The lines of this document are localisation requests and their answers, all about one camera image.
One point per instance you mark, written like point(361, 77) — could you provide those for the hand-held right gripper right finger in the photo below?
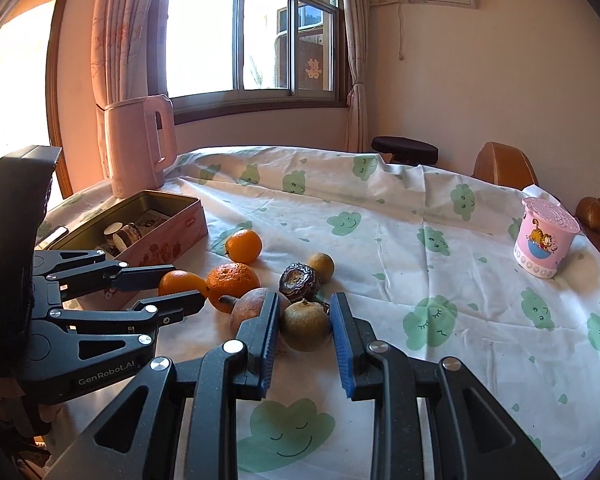
point(341, 345)

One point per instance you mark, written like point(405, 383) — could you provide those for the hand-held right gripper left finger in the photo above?
point(269, 345)

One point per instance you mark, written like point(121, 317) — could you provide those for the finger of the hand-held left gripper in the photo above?
point(180, 305)
point(145, 276)

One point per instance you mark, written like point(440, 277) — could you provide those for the small smooth orange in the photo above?
point(180, 281)
point(242, 246)

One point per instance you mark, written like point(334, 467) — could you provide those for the large yellow-green round fruit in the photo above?
point(305, 332)

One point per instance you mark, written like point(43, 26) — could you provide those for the brown pomegranate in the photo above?
point(252, 305)

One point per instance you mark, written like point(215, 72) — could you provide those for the pink rectangular tin box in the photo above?
point(180, 232)

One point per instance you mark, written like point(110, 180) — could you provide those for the large bumpy orange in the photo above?
point(232, 280)

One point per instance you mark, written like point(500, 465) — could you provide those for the brown pastry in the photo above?
point(300, 282)

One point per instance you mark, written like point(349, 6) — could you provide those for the small yellow-green round fruit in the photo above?
point(321, 266)

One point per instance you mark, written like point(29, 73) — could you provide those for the round dark tea cake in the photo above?
point(131, 234)

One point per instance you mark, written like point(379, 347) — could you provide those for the folded printed booklet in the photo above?
point(152, 220)

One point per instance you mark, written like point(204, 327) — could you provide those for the pink electric kettle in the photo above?
point(130, 150)

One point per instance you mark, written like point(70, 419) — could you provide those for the wooden framed window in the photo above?
point(240, 95)

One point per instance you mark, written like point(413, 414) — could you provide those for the black round stool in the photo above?
point(405, 149)

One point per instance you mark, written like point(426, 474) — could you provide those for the pink cartoon cup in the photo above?
point(542, 240)

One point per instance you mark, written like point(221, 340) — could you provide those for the pink patterned curtain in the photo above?
point(120, 50)
point(355, 60)

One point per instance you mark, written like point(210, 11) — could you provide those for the brown leather chair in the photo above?
point(597, 220)
point(505, 165)

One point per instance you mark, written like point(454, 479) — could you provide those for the pale window sticker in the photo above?
point(314, 68)

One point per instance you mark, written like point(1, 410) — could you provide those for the wooden door frame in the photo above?
point(55, 110)

